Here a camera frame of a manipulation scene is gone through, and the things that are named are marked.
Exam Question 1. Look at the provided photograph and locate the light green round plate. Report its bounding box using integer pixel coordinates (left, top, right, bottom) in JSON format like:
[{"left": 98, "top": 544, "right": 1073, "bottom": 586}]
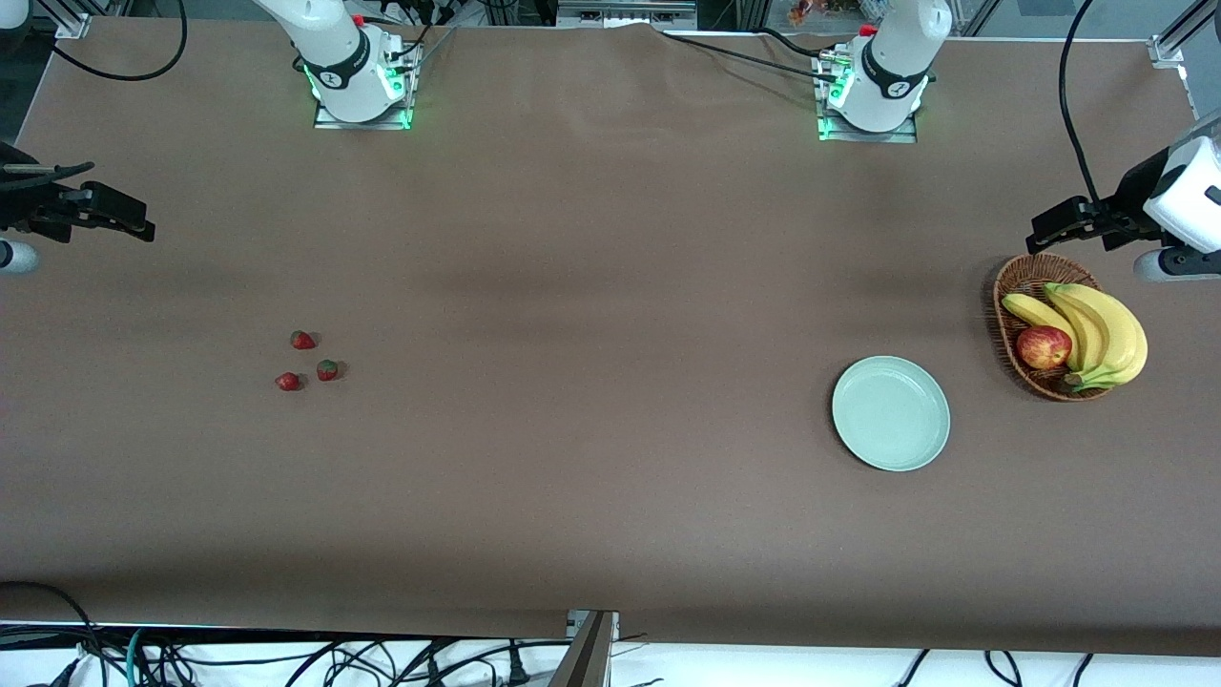
[{"left": 832, "top": 356, "right": 952, "bottom": 473}]

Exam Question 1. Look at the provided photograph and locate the brown wicker basket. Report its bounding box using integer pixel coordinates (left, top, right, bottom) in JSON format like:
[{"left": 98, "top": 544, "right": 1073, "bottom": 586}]
[{"left": 993, "top": 253, "right": 1117, "bottom": 403}]

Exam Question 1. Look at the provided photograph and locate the yellow banana bunch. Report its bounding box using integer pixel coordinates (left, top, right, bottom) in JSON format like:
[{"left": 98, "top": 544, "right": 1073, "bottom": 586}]
[{"left": 1002, "top": 282, "right": 1149, "bottom": 393}]

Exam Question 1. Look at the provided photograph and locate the red apple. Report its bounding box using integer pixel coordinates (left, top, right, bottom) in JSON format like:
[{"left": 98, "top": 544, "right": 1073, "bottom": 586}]
[{"left": 1016, "top": 325, "right": 1073, "bottom": 371}]

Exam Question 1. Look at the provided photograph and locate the large table cover sheet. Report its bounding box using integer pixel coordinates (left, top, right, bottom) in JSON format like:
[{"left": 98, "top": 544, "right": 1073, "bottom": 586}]
[{"left": 0, "top": 17, "right": 1221, "bottom": 659}]

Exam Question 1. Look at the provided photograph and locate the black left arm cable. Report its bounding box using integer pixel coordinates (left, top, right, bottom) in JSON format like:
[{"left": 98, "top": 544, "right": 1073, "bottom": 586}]
[{"left": 1057, "top": 0, "right": 1104, "bottom": 203}]

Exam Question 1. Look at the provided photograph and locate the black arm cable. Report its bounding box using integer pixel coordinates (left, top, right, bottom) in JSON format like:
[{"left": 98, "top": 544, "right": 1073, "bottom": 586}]
[
  {"left": 33, "top": 0, "right": 189, "bottom": 83},
  {"left": 1057, "top": 0, "right": 1104, "bottom": 203}
]

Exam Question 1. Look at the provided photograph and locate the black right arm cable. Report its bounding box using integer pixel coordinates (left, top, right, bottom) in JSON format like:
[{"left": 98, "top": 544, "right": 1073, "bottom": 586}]
[{"left": 33, "top": 0, "right": 189, "bottom": 83}]

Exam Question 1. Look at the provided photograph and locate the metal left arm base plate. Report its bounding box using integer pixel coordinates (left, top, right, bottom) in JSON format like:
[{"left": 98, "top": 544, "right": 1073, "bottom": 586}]
[{"left": 816, "top": 52, "right": 919, "bottom": 144}]

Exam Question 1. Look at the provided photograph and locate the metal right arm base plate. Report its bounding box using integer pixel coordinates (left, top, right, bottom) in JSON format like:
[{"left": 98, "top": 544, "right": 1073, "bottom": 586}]
[{"left": 313, "top": 43, "right": 421, "bottom": 131}]

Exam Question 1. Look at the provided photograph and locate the black cable lying on cover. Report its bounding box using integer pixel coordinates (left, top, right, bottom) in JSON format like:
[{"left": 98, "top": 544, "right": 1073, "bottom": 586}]
[{"left": 663, "top": 31, "right": 840, "bottom": 82}]

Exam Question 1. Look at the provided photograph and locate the black looped floor cable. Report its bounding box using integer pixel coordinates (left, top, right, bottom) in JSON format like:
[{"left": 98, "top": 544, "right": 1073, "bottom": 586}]
[{"left": 0, "top": 582, "right": 108, "bottom": 687}]

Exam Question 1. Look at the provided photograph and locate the aluminium frame rail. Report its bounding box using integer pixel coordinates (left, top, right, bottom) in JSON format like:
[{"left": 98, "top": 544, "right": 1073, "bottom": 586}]
[{"left": 556, "top": 0, "right": 697, "bottom": 28}]

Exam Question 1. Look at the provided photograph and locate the aluminium profile post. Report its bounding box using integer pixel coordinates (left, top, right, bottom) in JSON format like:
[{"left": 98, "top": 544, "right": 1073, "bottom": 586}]
[{"left": 548, "top": 611, "right": 619, "bottom": 687}]

